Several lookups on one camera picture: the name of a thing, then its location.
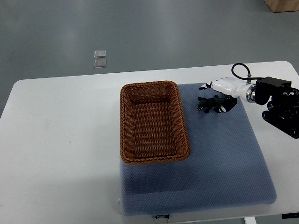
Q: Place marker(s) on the wooden box corner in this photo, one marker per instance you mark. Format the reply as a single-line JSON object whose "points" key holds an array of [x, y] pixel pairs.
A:
{"points": [[278, 6]]}

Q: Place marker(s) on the dark toy crocodile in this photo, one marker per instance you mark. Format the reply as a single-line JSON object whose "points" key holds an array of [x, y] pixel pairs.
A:
{"points": [[214, 103]]}

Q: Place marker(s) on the black table control panel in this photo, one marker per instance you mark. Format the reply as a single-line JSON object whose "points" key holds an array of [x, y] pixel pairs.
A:
{"points": [[290, 215]]}

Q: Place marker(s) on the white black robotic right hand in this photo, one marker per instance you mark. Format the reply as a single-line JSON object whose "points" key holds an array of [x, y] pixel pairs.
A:
{"points": [[232, 89]]}

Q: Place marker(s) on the upper metal floor plate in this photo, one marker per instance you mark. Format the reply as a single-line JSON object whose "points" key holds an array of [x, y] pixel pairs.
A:
{"points": [[100, 54]]}

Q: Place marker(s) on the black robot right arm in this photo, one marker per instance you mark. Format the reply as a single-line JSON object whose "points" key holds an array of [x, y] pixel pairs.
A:
{"points": [[282, 102]]}

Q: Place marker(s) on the brown wicker basket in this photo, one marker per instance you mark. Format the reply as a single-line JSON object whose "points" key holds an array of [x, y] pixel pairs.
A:
{"points": [[152, 124]]}

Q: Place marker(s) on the blue-grey foam cushion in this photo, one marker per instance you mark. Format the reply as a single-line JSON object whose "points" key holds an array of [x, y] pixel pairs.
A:
{"points": [[225, 168]]}

